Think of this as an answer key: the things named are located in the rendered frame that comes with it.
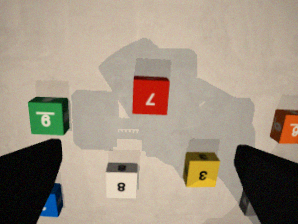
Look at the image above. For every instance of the blue block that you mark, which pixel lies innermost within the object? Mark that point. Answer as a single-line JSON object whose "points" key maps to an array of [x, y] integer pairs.
{"points": [[54, 204]]}

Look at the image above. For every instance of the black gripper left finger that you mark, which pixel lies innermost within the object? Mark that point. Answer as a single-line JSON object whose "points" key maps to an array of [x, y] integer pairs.
{"points": [[27, 177]]}

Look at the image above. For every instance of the red block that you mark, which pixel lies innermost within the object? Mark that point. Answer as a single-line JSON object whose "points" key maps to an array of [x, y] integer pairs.
{"points": [[150, 95]]}

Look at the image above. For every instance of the orange block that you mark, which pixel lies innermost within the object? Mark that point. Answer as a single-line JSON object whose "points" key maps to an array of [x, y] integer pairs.
{"points": [[285, 126]]}

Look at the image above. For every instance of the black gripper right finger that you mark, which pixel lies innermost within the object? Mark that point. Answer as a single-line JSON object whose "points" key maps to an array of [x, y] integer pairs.
{"points": [[270, 183]]}

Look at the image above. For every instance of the green block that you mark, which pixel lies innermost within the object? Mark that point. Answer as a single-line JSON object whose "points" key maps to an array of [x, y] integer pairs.
{"points": [[49, 116]]}

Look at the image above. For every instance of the yellow block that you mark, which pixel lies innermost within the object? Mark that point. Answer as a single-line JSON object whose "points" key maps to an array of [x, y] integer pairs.
{"points": [[200, 169]]}

